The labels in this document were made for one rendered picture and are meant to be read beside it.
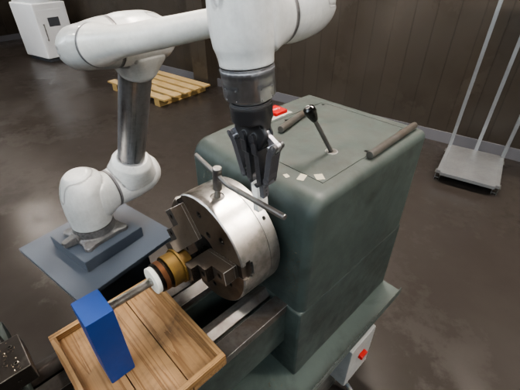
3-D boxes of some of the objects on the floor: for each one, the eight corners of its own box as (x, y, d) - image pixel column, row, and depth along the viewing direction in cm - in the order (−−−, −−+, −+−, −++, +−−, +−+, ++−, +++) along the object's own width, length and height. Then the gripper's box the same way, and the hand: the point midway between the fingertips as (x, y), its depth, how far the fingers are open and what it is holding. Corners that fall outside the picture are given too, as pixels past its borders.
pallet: (213, 91, 520) (212, 83, 513) (167, 109, 460) (165, 100, 453) (153, 75, 586) (152, 68, 579) (106, 90, 526) (104, 81, 519)
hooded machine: (81, 56, 691) (57, -30, 608) (48, 63, 647) (17, -28, 564) (60, 51, 730) (34, -31, 647) (27, 57, 686) (-5, -30, 603)
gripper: (209, 97, 61) (227, 205, 75) (261, 113, 53) (271, 230, 67) (240, 85, 65) (252, 189, 79) (293, 98, 57) (296, 211, 71)
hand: (260, 194), depth 71 cm, fingers closed
